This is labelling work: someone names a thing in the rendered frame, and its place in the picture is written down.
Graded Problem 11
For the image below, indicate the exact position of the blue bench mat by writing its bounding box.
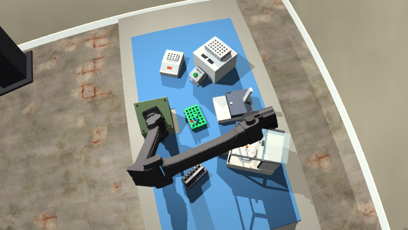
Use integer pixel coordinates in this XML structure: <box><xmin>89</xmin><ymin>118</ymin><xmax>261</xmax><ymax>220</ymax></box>
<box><xmin>131</xmin><ymin>18</ymin><xmax>301</xmax><ymax>230</ymax></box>

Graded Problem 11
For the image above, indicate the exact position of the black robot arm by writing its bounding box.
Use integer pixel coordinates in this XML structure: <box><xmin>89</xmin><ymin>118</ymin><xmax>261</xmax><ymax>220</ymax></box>
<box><xmin>127</xmin><ymin>106</ymin><xmax>278</xmax><ymax>189</ymax></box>

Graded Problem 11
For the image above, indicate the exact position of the green tube rack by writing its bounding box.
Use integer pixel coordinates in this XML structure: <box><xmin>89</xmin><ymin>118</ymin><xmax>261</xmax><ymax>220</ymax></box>
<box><xmin>183</xmin><ymin>104</ymin><xmax>207</xmax><ymax>131</ymax></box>

